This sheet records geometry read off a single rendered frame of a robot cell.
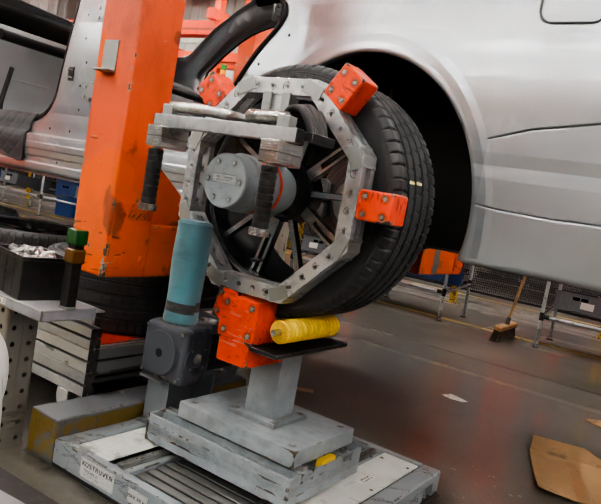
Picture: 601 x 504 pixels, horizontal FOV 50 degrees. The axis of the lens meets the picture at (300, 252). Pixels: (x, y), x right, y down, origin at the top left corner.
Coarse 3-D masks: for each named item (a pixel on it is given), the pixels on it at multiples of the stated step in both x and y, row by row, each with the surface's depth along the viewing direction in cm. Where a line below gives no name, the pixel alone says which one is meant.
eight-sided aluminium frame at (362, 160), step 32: (256, 96) 167; (320, 96) 151; (352, 128) 151; (192, 160) 173; (352, 160) 146; (192, 192) 173; (352, 192) 150; (352, 224) 146; (224, 256) 173; (320, 256) 150; (352, 256) 151; (256, 288) 160; (288, 288) 156
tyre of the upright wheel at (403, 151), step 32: (384, 96) 168; (384, 128) 151; (416, 128) 168; (384, 160) 151; (416, 160) 159; (416, 192) 157; (416, 224) 161; (384, 256) 153; (416, 256) 168; (320, 288) 160; (352, 288) 155; (384, 288) 168
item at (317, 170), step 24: (240, 144) 182; (312, 144) 166; (288, 168) 172; (312, 168) 164; (312, 192) 164; (216, 216) 180; (240, 216) 189; (288, 216) 173; (312, 216) 164; (240, 240) 185; (264, 240) 172; (240, 264) 174; (264, 264) 173
